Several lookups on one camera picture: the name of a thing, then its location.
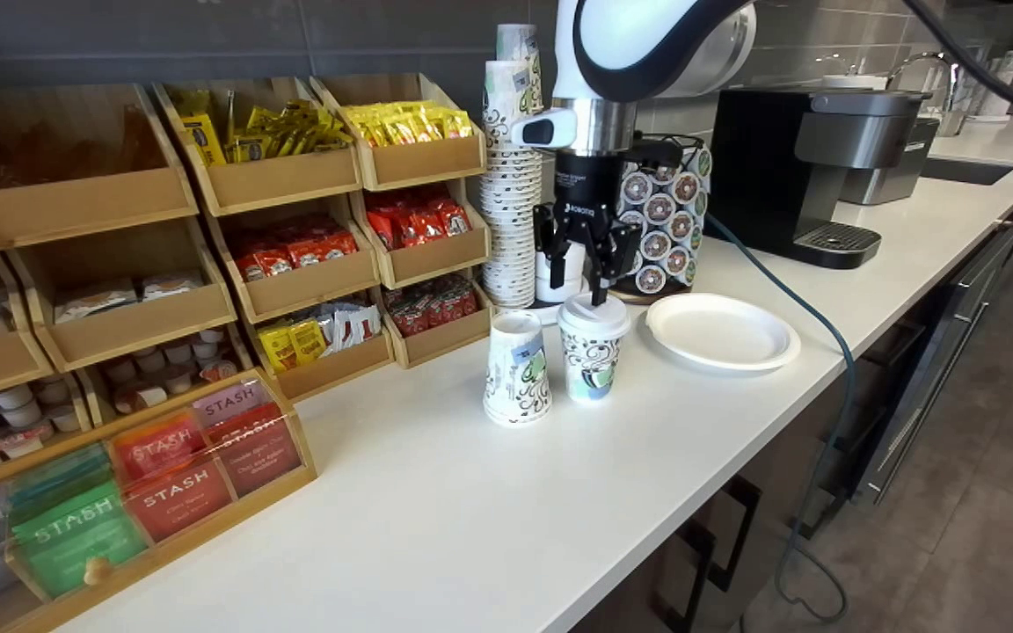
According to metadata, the patterned paper cup without lid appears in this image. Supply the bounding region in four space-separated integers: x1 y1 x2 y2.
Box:
483 312 552 429

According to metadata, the black Keurig coffee machine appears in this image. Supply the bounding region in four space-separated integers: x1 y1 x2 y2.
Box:
708 88 923 269

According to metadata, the white plastic cup lid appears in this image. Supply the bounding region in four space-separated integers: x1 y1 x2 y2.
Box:
558 296 630 339

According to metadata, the wooden condiment organizer rack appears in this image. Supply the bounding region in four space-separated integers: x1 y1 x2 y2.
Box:
0 72 495 495

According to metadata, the wooden tea bag box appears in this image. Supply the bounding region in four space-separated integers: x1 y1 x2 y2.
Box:
0 371 318 631

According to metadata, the K-cup pod carousel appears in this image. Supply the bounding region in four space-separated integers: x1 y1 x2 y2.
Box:
616 134 715 300

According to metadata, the tall paper cup stack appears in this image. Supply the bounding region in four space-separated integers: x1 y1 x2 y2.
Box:
483 61 542 309

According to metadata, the white paper plate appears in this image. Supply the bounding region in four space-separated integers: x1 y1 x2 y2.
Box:
643 293 802 375

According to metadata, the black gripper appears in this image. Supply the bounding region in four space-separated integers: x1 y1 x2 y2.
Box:
537 153 641 306

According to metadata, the green cable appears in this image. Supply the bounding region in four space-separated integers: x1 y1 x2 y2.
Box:
705 212 871 627

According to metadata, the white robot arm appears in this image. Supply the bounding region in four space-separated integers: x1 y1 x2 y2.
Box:
508 0 755 306

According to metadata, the patterned paper cup with lid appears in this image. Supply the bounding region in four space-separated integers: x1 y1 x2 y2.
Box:
558 327 624 406

